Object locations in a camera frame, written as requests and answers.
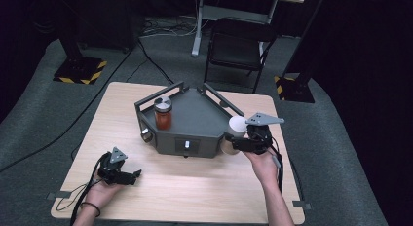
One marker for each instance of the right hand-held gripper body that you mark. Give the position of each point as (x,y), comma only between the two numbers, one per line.
(259,136)

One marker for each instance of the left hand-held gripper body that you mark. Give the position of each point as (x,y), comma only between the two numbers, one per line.
(112,170)

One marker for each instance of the white-lidded glass jar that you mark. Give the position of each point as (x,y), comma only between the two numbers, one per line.
(238,124)

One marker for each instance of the grey corner shelf rack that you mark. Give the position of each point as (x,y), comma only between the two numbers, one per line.
(195,119)

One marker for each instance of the red-filled jar with silver lid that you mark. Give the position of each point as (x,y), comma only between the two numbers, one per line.
(163,117)

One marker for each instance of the person's left hand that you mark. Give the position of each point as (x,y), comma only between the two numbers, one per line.
(102,193)

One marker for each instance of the person's right hand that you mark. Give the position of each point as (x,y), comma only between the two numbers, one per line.
(265,167)

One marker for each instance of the black wristband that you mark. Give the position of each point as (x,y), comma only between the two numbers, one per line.
(94,206)

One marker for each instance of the striped black stand base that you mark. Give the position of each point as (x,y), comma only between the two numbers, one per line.
(79,70)
(295,89)

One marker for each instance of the grey tape strip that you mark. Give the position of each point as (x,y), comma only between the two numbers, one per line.
(58,195)
(302,205)

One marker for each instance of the black folding chair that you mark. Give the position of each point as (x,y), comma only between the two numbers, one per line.
(235,47)

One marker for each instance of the desk with grey metal legs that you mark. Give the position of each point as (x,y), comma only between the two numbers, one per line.
(227,13)

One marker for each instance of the dark cabinet on wheels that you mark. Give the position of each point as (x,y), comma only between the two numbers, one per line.
(104,21)

